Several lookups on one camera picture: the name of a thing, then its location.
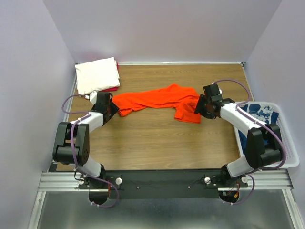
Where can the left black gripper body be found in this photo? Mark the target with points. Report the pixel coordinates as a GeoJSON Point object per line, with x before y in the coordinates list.
{"type": "Point", "coordinates": [112, 109]}

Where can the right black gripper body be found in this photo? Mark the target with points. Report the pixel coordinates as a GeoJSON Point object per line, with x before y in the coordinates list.
{"type": "Point", "coordinates": [202, 108]}

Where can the orange t shirt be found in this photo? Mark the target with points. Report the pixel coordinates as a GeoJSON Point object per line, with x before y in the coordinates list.
{"type": "Point", "coordinates": [182, 99]}

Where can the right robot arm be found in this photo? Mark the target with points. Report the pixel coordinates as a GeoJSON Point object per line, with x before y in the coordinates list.
{"type": "Point", "coordinates": [243, 121]}

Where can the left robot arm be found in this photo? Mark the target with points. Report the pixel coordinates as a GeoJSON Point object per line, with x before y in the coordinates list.
{"type": "Point", "coordinates": [72, 140]}

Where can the folded red t shirt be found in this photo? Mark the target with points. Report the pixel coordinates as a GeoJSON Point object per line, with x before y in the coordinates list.
{"type": "Point", "coordinates": [112, 88]}

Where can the folded white t shirt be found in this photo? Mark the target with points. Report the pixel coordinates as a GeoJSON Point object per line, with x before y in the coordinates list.
{"type": "Point", "coordinates": [97, 75]}

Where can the navy patterned t shirt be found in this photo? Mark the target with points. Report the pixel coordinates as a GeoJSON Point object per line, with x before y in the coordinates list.
{"type": "Point", "coordinates": [260, 145]}

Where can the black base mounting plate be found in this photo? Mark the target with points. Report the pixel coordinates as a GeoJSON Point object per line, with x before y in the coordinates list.
{"type": "Point", "coordinates": [162, 184]}

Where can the white plastic basket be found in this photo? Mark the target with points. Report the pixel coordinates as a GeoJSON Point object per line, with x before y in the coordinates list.
{"type": "Point", "coordinates": [288, 143]}

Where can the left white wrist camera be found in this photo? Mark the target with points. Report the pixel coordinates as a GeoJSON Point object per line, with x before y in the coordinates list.
{"type": "Point", "coordinates": [92, 97]}

